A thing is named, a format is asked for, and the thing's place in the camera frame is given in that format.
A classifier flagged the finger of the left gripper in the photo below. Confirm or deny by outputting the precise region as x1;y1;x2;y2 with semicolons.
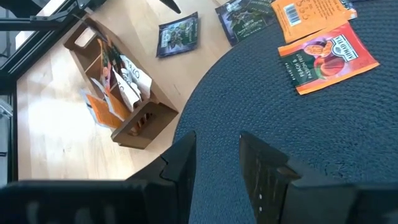
159;0;182;15

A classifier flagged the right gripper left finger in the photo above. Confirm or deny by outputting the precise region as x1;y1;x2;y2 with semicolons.
0;130;197;224

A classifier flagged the plain orange tea packet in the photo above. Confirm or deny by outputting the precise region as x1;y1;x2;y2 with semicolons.
271;0;358;44

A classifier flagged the dark round woven mat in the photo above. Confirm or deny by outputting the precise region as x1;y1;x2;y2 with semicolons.
172;0;398;224

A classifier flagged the red peach tea packet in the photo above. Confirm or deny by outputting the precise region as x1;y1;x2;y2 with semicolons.
277;22;381;96
96;37;113;94

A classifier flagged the wooden tea organiser box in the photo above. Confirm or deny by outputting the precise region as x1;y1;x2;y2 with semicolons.
63;15;180;150

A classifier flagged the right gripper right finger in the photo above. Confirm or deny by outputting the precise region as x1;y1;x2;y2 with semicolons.
238;130;398;224

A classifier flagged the dark green tea packet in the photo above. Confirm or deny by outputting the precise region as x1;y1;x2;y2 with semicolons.
107;43;127;69
215;0;277;47
155;11;200;59
340;0;358;12

